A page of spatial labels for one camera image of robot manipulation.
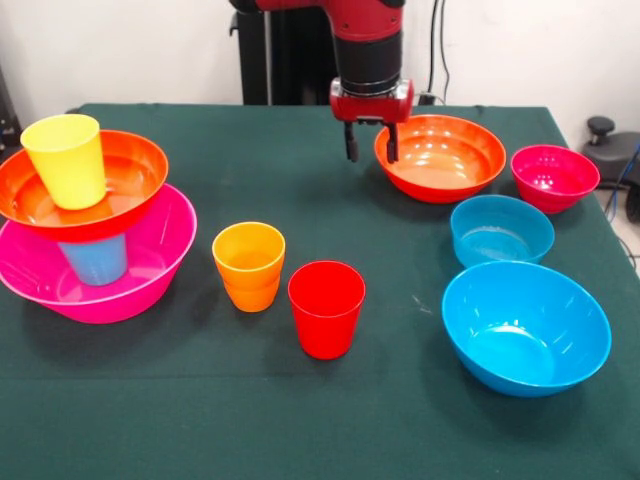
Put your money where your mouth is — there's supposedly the large blue bowl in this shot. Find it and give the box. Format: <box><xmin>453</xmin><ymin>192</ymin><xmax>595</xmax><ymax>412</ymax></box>
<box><xmin>441</xmin><ymin>260</ymin><xmax>613</xmax><ymax>399</ymax></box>

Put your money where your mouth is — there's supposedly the dark green tablecloth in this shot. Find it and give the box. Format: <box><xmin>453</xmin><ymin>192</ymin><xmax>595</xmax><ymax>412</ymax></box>
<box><xmin>0</xmin><ymin>103</ymin><xmax>640</xmax><ymax>480</ymax></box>

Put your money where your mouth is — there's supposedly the blue cup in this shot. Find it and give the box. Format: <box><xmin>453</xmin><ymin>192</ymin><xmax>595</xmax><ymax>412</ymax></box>
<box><xmin>58</xmin><ymin>233</ymin><xmax>128</xmax><ymax>287</ymax></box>

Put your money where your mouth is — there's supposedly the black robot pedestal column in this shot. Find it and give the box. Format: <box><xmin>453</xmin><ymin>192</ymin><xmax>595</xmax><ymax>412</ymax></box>
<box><xmin>229</xmin><ymin>9</ymin><xmax>404</xmax><ymax>106</ymax></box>

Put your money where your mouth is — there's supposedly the blue cable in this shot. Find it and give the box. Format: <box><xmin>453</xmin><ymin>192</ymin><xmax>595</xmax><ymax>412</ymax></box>
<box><xmin>603</xmin><ymin>142</ymin><xmax>640</xmax><ymax>224</ymax></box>

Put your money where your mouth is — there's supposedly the large pink bowl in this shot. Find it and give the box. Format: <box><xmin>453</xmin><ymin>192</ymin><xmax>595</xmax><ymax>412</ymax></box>
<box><xmin>0</xmin><ymin>183</ymin><xmax>199</xmax><ymax>325</ymax></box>

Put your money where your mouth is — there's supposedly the small magenta bowl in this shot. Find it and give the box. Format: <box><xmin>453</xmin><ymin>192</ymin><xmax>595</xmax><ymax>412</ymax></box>
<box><xmin>510</xmin><ymin>144</ymin><xmax>601</xmax><ymax>216</ymax></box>

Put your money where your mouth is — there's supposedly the orange cup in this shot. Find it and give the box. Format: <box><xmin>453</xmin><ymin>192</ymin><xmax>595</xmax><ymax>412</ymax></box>
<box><xmin>211</xmin><ymin>221</ymin><xmax>287</xmax><ymax>291</ymax></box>
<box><xmin>223</xmin><ymin>274</ymin><xmax>282</xmax><ymax>314</ymax></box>

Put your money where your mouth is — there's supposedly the red cup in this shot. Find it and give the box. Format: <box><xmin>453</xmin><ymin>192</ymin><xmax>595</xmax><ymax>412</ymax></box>
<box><xmin>287</xmin><ymin>260</ymin><xmax>367</xmax><ymax>361</ymax></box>

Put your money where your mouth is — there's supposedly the yellow cup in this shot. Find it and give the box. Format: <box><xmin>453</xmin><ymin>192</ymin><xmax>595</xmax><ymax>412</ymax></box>
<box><xmin>20</xmin><ymin>113</ymin><xmax>108</xmax><ymax>211</ymax></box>

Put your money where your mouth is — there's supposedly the orange-red bowl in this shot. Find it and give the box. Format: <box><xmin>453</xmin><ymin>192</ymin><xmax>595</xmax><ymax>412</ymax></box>
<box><xmin>373</xmin><ymin>114</ymin><xmax>508</xmax><ymax>205</ymax></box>
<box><xmin>0</xmin><ymin>129</ymin><xmax>170</xmax><ymax>243</ymax></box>

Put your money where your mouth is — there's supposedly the black cable with adapter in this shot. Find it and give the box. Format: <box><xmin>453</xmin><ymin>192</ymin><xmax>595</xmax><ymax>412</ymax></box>
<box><xmin>399</xmin><ymin>0</ymin><xmax>454</xmax><ymax>107</ymax></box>

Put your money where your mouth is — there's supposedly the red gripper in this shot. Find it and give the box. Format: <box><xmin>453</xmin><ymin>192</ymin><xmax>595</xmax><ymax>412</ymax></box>
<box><xmin>328</xmin><ymin>77</ymin><xmax>416</xmax><ymax>164</ymax></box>

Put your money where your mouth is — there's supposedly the small blue bowl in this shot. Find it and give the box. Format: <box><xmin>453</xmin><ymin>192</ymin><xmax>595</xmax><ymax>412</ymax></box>
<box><xmin>449</xmin><ymin>194</ymin><xmax>556</xmax><ymax>269</ymax></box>

